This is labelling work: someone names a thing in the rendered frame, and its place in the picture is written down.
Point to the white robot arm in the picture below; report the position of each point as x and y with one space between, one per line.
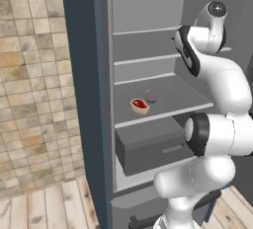
227 85

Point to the red raw steak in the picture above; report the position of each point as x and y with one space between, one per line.
139 106

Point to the purple eggplant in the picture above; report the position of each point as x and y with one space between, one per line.
151 98

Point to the dark grey open fridge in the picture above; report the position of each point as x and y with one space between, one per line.
89 108

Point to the wide grey fridge shelf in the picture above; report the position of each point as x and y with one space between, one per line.
178 98

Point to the grey fridge drawer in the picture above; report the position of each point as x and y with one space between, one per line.
148 155

